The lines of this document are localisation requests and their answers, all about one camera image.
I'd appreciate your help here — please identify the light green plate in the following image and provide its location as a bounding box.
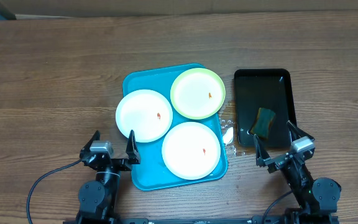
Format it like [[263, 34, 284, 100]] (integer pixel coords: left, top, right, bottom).
[[170, 68, 226, 119]]

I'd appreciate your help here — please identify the white plate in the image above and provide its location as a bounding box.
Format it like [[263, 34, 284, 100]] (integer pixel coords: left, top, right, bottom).
[[116, 90, 173, 143], [162, 122, 221, 180]]

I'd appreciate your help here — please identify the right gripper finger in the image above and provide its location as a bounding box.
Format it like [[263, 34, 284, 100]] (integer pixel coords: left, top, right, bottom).
[[287, 120, 315, 142], [253, 134, 271, 167]]

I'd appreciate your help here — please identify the white plate front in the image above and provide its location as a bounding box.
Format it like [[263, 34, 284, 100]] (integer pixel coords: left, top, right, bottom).
[[162, 122, 221, 180]]

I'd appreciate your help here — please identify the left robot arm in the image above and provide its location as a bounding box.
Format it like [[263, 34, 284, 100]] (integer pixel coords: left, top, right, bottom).
[[72, 131, 140, 224]]

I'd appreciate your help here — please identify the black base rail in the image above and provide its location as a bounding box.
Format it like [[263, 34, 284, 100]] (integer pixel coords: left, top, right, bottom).
[[63, 215, 340, 224]]

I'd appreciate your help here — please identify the green yellow sponge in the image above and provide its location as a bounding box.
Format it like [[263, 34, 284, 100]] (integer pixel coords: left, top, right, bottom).
[[250, 108, 276, 139]]

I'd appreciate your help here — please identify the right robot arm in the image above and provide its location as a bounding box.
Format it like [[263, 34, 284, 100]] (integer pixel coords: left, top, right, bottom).
[[253, 121, 342, 224]]

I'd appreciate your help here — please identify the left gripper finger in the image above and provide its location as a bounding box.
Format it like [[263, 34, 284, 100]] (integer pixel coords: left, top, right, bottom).
[[84, 130, 100, 152], [126, 130, 140, 164]]

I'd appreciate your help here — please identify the black rectangular tray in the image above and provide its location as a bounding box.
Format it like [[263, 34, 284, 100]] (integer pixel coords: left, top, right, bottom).
[[234, 68, 296, 148]]

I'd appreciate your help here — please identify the teal plastic tray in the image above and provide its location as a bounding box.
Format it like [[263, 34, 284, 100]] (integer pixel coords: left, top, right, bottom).
[[122, 63, 228, 191]]

